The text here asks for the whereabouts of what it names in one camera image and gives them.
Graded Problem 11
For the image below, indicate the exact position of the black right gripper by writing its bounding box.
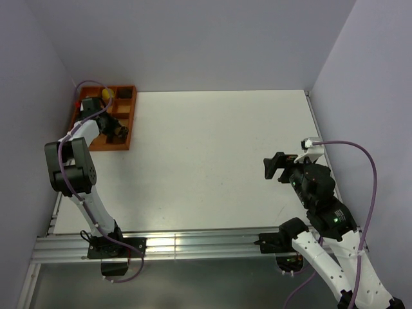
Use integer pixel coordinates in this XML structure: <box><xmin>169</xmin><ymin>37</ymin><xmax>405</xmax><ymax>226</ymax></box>
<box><xmin>263</xmin><ymin>150</ymin><xmax>317</xmax><ymax>207</ymax></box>

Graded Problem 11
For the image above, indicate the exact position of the aluminium rail frame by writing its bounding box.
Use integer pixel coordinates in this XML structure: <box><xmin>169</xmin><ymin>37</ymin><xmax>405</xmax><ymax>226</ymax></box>
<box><xmin>19</xmin><ymin>91</ymin><xmax>384</xmax><ymax>309</ymax></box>

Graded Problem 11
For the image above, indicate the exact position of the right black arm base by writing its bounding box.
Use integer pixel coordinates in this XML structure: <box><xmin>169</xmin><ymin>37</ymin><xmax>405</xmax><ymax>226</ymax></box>
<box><xmin>254</xmin><ymin>232</ymin><xmax>304</xmax><ymax>274</ymax></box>

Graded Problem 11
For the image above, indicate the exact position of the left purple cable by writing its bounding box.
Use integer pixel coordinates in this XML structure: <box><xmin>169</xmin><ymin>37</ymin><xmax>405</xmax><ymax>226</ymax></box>
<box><xmin>57</xmin><ymin>79</ymin><xmax>145</xmax><ymax>284</ymax></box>

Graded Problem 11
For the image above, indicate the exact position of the orange wooden compartment tray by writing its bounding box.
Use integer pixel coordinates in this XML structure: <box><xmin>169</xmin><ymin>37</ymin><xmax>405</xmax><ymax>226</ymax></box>
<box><xmin>70</xmin><ymin>82</ymin><xmax>137</xmax><ymax>151</ymax></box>

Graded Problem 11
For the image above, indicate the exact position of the dark brown rolled sock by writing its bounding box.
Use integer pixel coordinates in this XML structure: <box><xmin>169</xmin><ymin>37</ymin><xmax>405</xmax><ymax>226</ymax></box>
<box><xmin>117</xmin><ymin>88</ymin><xmax>133</xmax><ymax>99</ymax></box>

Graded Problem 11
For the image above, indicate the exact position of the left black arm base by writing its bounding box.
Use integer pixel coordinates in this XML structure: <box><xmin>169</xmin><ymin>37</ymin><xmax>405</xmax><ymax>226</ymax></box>
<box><xmin>80</xmin><ymin>230</ymin><xmax>147</xmax><ymax>283</ymax></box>

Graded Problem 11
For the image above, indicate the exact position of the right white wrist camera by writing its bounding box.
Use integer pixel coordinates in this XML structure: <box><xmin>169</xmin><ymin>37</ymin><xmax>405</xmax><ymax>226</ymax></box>
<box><xmin>294</xmin><ymin>137</ymin><xmax>324</xmax><ymax>164</ymax></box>

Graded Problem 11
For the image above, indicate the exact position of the yellow rolled sock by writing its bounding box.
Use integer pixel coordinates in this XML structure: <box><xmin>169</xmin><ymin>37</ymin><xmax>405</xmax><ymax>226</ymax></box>
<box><xmin>101</xmin><ymin>88</ymin><xmax>115</xmax><ymax>100</ymax></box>

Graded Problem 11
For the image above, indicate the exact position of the brown argyle sock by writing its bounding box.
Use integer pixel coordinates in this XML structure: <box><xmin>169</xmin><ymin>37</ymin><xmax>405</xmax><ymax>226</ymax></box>
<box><xmin>117</xmin><ymin>126</ymin><xmax>129</xmax><ymax>139</ymax></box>

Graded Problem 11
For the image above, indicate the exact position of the purple cable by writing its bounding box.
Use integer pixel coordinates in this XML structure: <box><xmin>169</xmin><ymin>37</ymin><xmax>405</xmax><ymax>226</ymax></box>
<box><xmin>57</xmin><ymin>79</ymin><xmax>145</xmax><ymax>284</ymax></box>
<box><xmin>283</xmin><ymin>140</ymin><xmax>377</xmax><ymax>309</ymax></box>

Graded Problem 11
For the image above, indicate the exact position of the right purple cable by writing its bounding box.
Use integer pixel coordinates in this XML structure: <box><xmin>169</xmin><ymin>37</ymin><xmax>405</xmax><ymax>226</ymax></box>
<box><xmin>283</xmin><ymin>140</ymin><xmax>377</xmax><ymax>309</ymax></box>

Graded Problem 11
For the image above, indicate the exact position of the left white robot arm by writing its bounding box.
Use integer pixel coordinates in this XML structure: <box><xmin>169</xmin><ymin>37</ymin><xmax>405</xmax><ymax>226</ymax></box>
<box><xmin>44</xmin><ymin>97</ymin><xmax>129</xmax><ymax>257</ymax></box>

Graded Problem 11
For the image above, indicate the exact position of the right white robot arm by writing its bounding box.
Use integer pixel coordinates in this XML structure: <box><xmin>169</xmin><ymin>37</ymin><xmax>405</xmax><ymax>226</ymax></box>
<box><xmin>263</xmin><ymin>152</ymin><xmax>405</xmax><ymax>308</ymax></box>

